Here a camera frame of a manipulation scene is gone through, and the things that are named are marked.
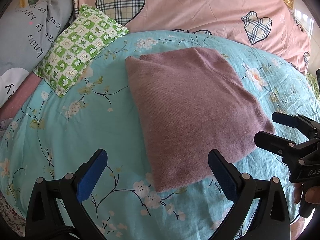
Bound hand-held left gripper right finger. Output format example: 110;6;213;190
208;149;291;240

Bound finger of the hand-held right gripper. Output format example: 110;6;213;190
272;112;320;137
254;131;316;164

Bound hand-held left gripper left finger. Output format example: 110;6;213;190
25;149;108;240

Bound mauve knit sweater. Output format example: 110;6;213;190
125;47;276;194

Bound person's right hand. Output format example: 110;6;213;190
293;181;320;205

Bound green patterned cloth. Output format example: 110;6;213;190
305;72;320;100

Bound turquoise floral bedsheet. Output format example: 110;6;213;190
0;30;320;240

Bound dark floral fabric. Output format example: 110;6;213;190
0;194;27;238

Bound window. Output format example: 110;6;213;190
294;8;316;39

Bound mauve pink sheet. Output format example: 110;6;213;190
0;74;44;120

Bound white lettered pillow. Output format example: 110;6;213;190
0;67;30;108

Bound green checkered pillow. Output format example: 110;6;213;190
34;4;130;98

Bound pink quilt with plaid hearts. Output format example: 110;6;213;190
72;0;312;73

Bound grey lettered pillow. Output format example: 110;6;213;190
0;0;76;75

